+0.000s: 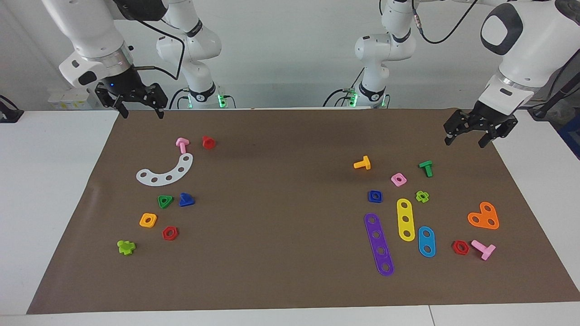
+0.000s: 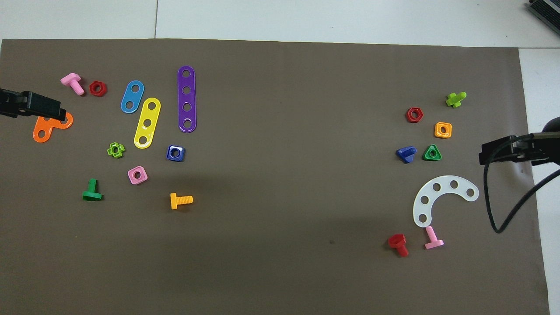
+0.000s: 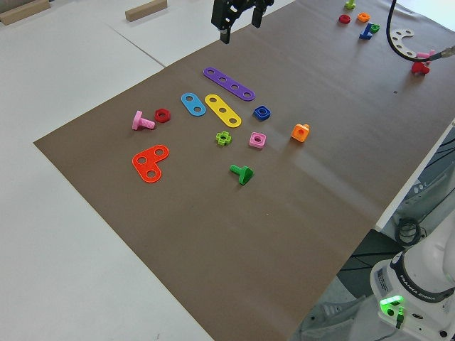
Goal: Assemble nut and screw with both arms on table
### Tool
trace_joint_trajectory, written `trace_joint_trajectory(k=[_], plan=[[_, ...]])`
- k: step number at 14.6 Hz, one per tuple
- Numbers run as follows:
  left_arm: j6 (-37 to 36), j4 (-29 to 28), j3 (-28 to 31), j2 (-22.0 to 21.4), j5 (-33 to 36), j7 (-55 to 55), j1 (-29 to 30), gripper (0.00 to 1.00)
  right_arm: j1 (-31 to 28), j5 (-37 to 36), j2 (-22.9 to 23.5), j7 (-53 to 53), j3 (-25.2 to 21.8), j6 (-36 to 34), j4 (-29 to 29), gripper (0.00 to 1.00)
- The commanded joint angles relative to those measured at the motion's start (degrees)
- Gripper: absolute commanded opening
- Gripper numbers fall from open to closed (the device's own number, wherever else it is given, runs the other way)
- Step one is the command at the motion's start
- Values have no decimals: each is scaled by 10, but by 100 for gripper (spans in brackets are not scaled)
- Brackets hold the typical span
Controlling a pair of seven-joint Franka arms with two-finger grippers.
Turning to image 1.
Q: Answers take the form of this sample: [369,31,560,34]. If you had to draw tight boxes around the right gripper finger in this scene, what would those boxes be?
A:
[111,94,129,120]
[152,92,169,120]

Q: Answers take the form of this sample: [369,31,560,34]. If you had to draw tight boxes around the white cardboard box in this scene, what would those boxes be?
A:
[48,88,98,110]

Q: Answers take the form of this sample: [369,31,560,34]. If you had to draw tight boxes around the white curved five-hole plate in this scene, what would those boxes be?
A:
[136,153,194,187]

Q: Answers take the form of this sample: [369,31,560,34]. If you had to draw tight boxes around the black tripod stand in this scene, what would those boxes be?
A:
[528,59,580,120]

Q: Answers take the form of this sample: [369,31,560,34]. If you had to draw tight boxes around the orange heart three-hole plate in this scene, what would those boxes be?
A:
[467,201,500,230]

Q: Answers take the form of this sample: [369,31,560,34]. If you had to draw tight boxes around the blue crate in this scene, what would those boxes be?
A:
[560,115,580,160]

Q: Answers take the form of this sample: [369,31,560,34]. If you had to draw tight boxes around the yellow three-hole strip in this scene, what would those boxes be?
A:
[396,198,416,242]

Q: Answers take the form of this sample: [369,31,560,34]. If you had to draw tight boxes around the blue two-hole strip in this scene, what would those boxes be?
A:
[418,226,436,258]

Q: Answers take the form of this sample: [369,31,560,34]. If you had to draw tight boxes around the purple four-hole strip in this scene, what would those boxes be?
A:
[364,213,395,277]

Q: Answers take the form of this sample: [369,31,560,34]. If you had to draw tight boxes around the brown table mat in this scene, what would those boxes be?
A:
[26,108,580,314]

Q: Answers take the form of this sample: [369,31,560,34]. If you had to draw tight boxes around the black base cable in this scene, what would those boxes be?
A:
[323,88,352,107]
[169,87,191,109]

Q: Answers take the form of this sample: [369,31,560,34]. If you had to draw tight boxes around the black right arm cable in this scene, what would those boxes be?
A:
[134,18,186,81]

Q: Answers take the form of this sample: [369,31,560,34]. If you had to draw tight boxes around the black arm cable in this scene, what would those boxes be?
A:
[410,0,479,45]
[134,18,186,81]

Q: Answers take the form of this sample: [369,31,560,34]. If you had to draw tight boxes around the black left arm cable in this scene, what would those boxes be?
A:
[410,0,479,45]

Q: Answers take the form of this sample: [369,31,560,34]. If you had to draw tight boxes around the black clamp mount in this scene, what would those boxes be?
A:
[0,95,24,124]

